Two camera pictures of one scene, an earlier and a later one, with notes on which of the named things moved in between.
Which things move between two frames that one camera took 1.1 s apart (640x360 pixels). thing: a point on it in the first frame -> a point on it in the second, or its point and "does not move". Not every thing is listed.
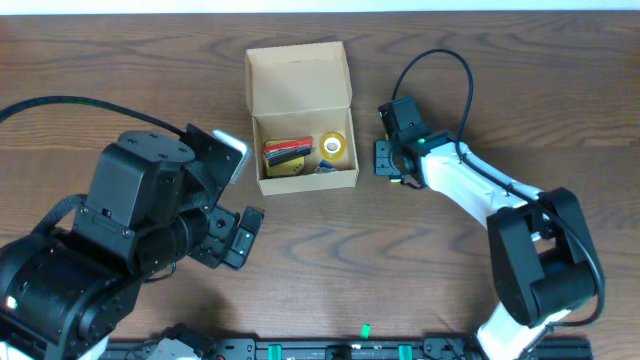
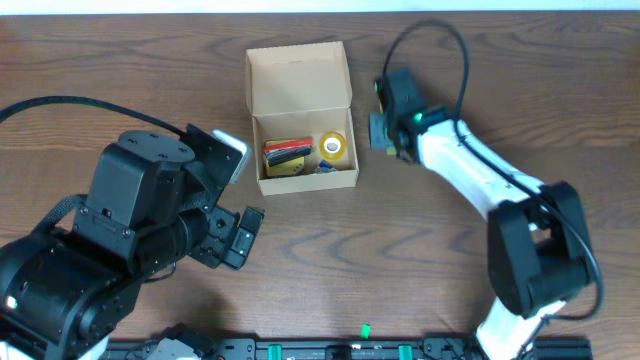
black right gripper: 382,158 -> 379,132
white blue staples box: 325,167 does not move
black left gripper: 226,238 does not move
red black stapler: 287,150 does not move
